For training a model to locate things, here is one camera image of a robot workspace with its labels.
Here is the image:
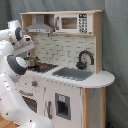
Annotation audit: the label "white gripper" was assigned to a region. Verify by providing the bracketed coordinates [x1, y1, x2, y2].
[13, 37, 35, 55]

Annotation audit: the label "small metal pot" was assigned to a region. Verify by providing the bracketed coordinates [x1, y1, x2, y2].
[25, 56, 39, 67]

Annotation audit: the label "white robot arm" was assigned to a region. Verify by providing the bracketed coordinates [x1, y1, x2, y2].
[0, 20, 54, 128]

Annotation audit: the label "wooden toy kitchen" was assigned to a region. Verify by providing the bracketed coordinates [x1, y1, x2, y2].
[17, 10, 115, 128]

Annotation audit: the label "grey range hood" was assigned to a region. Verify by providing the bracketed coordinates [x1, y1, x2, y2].
[25, 15, 53, 34]

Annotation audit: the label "black stovetop red burners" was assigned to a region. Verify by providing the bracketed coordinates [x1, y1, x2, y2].
[28, 62, 56, 73]

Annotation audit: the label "right red stove knob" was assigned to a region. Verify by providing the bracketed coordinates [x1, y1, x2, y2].
[32, 81, 38, 87]

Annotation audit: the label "white toy microwave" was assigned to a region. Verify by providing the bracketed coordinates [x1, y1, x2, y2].
[55, 14, 92, 33]

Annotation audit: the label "grey toy sink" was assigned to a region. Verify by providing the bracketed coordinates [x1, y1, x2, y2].
[52, 67, 92, 81]

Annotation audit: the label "black toy faucet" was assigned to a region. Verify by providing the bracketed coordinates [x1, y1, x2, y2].
[76, 50, 94, 70]

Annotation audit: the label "toy oven door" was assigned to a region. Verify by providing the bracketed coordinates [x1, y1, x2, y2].
[23, 97, 37, 112]

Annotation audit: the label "grey cupboard door handle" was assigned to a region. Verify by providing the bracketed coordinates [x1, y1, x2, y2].
[47, 101, 52, 119]

